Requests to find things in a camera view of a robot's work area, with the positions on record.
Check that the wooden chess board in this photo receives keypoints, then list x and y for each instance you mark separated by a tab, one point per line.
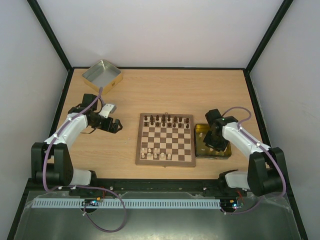
179	142

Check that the gold tin lid tray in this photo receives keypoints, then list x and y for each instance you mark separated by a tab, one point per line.
202	151

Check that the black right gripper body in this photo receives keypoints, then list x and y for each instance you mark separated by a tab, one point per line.
214	141

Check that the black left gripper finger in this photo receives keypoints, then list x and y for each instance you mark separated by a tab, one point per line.
116	128
117	122

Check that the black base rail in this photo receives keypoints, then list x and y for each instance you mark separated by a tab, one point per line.
203	187

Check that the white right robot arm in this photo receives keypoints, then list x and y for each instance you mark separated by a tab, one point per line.
266	165

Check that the empty gold tin box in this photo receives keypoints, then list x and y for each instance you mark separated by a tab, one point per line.
103	75

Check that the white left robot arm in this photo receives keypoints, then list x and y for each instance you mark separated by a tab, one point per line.
51	162

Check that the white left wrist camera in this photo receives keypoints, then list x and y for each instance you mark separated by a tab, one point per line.
107	109

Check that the white slotted cable duct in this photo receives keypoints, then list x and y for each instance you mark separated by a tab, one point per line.
77	203

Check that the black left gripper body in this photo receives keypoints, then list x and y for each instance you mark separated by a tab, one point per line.
105	126

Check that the dark chess pieces row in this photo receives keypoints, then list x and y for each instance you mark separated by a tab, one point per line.
166	120

